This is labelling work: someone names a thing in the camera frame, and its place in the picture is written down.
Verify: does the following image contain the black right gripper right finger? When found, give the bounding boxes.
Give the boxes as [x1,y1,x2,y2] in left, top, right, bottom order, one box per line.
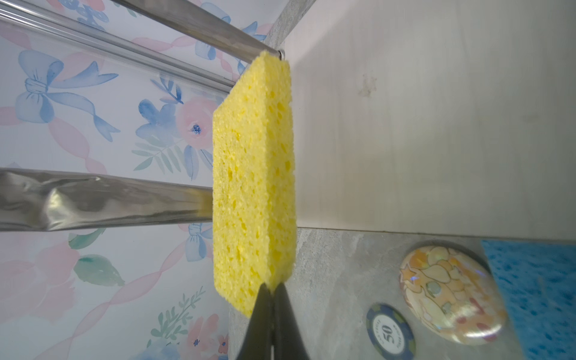
[272,283,310,360]

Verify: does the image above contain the bright yellow cellulose sponge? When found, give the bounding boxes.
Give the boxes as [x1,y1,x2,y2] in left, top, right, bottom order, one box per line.
[212,52,297,316]

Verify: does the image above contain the aluminium left corner post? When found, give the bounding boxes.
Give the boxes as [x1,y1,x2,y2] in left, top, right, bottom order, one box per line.
[1,1,235,94]

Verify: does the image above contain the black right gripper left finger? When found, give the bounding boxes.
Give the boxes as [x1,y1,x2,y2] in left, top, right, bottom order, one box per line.
[236,283,274,360]

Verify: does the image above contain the white two-tier metal shelf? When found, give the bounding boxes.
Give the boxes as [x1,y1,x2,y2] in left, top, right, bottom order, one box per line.
[0,0,576,242]

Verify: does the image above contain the left blue sponge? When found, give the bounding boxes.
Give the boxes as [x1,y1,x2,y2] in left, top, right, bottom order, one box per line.
[482,240,575,359]

